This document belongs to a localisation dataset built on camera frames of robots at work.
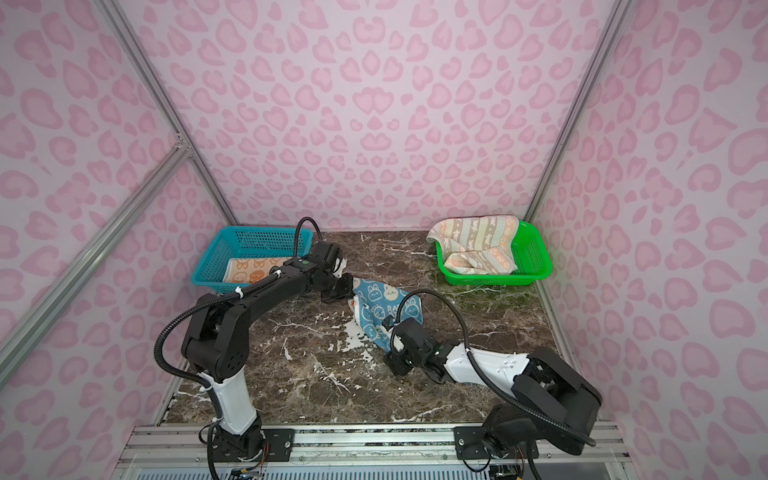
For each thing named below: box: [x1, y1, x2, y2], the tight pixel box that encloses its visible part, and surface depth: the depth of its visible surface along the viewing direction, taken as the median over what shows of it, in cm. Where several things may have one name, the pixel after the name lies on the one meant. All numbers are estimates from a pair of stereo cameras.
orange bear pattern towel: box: [223, 257, 293, 283], surface depth 107 cm
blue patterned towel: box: [348, 278, 424, 352], surface depth 97 cm
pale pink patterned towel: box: [426, 215, 519, 275], surface depth 112 cm
